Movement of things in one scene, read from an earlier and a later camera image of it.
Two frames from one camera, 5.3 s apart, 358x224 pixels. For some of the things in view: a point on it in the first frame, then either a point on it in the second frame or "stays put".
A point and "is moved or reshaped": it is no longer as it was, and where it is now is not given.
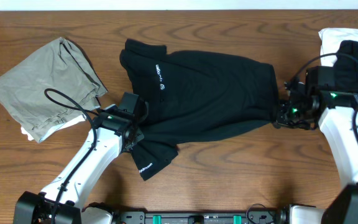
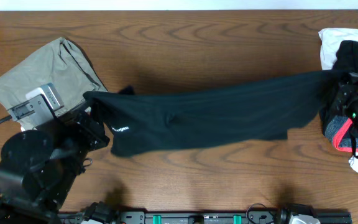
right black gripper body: (284, 106) -> (340, 94)
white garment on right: (331, 38) stays put
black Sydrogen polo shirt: (193, 94) is moved or reshaped
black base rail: (201, 218) stays put
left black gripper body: (138, 125) -> (93, 130)
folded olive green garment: (55, 84) stays put
